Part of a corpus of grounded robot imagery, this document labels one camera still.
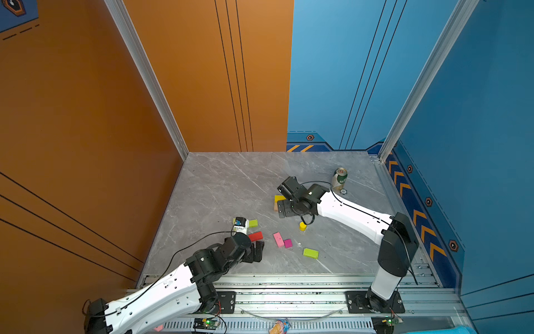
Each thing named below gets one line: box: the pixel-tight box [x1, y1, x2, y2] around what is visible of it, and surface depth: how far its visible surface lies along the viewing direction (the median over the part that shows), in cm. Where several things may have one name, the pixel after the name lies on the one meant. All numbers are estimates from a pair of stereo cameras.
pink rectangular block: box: [272, 231, 285, 248], surface depth 89 cm
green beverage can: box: [332, 167, 349, 190], surface depth 101 cm
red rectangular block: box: [248, 231, 263, 243], surface depth 92 cm
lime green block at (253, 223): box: [248, 219, 259, 229], surface depth 94 cm
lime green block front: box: [303, 247, 320, 260], surface depth 85 cm
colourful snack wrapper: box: [268, 318, 290, 334], surface depth 68 cm
